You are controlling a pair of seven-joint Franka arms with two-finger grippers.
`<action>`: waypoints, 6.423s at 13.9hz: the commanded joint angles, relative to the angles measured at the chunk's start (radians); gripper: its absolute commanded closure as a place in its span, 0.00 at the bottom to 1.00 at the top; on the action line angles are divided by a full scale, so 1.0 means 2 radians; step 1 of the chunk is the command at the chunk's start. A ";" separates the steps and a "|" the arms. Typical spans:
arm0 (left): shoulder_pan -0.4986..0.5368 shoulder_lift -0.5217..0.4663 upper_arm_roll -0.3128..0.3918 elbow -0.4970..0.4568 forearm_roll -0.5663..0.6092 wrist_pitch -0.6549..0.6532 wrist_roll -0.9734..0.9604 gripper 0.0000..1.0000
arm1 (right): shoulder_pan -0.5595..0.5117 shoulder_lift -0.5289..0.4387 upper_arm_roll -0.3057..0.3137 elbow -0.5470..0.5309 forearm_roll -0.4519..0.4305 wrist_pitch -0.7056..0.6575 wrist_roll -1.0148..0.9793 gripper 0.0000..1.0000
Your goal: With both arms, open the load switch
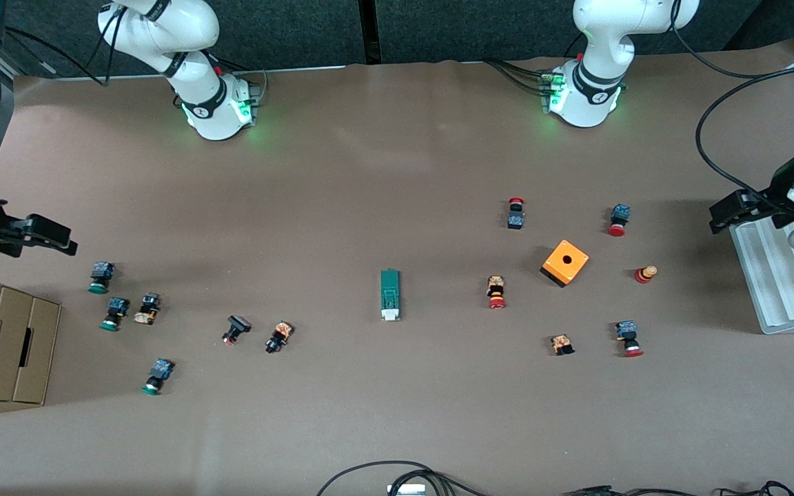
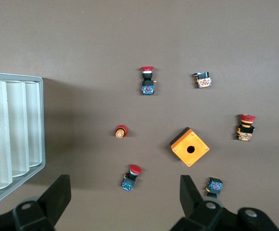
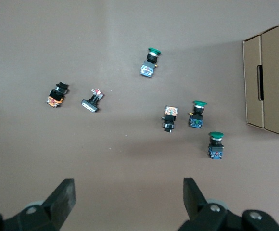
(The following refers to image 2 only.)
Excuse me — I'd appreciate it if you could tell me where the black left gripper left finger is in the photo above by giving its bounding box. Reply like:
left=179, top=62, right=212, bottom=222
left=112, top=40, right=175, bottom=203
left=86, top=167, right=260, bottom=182
left=0, top=174, right=72, bottom=231

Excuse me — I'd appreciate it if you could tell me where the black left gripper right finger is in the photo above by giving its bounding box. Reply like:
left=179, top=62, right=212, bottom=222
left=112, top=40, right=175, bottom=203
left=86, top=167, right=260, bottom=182
left=169, top=174, right=279, bottom=231

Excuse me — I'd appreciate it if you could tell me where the grey white compartment tray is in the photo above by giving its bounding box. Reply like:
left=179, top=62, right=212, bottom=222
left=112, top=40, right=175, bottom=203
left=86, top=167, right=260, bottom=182
left=0, top=71, right=45, bottom=209

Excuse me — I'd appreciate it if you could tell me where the red button orange contact block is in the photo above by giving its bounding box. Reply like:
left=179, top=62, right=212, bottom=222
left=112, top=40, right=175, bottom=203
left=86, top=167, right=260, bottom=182
left=235, top=114, right=256, bottom=142

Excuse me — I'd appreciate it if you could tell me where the red orange button head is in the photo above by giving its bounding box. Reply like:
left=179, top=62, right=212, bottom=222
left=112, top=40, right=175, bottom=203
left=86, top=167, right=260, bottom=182
left=114, top=124, right=130, bottom=139

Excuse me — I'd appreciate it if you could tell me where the orange black contact block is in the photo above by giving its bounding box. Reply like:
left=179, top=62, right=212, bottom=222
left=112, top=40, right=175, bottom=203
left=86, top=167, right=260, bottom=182
left=191, top=71, right=213, bottom=89

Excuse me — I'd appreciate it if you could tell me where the orange button enclosure box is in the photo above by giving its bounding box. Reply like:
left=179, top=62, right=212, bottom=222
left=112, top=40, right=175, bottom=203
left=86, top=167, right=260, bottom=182
left=170, top=127, right=210, bottom=167

